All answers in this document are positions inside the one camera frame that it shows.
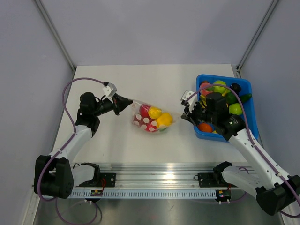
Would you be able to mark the right aluminium frame post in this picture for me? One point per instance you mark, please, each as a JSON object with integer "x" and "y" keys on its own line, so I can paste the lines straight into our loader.
{"x": 258, "y": 33}

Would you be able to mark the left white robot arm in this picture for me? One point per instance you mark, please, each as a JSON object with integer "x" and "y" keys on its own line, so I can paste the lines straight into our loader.
{"x": 54, "y": 176}

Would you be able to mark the aluminium frame post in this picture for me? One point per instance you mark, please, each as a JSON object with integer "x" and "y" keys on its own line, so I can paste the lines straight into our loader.
{"x": 55, "y": 35}
{"x": 258, "y": 33}

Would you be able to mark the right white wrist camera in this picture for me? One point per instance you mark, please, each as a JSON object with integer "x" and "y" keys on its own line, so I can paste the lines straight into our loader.
{"x": 188, "y": 99}

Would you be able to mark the dark purple mangosteen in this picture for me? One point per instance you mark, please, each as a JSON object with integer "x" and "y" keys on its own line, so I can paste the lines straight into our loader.
{"x": 236, "y": 87}

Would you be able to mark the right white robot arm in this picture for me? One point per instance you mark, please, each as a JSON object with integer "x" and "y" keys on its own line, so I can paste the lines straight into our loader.
{"x": 272, "y": 187}

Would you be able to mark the yellow bell pepper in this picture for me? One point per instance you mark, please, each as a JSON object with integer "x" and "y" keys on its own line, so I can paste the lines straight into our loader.
{"x": 164, "y": 120}

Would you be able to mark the green apple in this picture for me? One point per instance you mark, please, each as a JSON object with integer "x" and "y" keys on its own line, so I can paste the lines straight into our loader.
{"x": 221, "y": 88}

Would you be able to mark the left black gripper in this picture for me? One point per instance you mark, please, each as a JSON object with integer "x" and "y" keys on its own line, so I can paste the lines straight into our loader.
{"x": 119, "y": 103}

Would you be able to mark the light green lime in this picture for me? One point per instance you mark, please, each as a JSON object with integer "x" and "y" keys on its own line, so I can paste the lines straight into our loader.
{"x": 235, "y": 109}

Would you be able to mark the white slotted cable duct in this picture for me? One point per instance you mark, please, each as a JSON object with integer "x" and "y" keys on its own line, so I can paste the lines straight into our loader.
{"x": 146, "y": 194}

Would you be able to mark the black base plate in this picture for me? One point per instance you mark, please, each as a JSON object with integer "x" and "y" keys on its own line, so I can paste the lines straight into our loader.
{"x": 207, "y": 180}
{"x": 106, "y": 179}

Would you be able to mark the blue plastic bin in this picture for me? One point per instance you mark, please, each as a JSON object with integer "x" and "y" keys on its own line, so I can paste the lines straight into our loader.
{"x": 248, "y": 106}

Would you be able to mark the green cucumber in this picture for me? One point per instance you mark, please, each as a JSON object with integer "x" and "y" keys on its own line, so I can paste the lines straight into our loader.
{"x": 246, "y": 97}

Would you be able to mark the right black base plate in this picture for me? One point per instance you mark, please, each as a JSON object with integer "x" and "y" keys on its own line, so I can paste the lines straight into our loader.
{"x": 207, "y": 180}

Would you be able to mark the right small circuit board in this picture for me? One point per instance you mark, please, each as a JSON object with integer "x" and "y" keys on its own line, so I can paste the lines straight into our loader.
{"x": 223, "y": 195}

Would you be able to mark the dark green avocado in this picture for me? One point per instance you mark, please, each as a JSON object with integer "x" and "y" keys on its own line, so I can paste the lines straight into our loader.
{"x": 230, "y": 98}

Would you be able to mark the aluminium rail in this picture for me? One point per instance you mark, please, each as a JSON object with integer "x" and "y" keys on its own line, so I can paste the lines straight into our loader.
{"x": 152, "y": 176}

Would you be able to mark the orange persimmon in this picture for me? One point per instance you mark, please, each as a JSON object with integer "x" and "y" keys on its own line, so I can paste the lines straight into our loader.
{"x": 205, "y": 127}

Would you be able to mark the pink peach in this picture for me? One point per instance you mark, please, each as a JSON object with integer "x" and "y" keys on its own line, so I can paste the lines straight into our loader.
{"x": 205, "y": 90}

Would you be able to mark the red apple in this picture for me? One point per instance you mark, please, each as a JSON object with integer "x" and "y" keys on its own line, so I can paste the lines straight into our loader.
{"x": 144, "y": 110}

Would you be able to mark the left small circuit board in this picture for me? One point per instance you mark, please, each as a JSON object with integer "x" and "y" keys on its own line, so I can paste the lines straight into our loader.
{"x": 96, "y": 193}

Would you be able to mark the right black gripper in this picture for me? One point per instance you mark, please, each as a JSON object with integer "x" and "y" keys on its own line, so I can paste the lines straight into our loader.
{"x": 197, "y": 105}

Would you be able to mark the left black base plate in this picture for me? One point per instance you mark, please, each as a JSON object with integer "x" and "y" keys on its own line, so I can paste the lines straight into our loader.
{"x": 106, "y": 179}

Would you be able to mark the left aluminium frame post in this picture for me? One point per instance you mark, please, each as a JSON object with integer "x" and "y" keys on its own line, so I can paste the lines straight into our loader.
{"x": 55, "y": 35}

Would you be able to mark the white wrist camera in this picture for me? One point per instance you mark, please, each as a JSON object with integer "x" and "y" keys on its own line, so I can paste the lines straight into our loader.
{"x": 188, "y": 99}
{"x": 109, "y": 89}

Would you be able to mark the clear zip top bag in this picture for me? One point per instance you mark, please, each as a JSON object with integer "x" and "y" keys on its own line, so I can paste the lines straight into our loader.
{"x": 135, "y": 110}

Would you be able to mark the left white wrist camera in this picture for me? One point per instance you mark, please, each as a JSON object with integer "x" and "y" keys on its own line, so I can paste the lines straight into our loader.
{"x": 109, "y": 89}

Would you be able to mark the small circuit board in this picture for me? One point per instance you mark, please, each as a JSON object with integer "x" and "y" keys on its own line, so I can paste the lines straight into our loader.
{"x": 96, "y": 193}
{"x": 223, "y": 195}

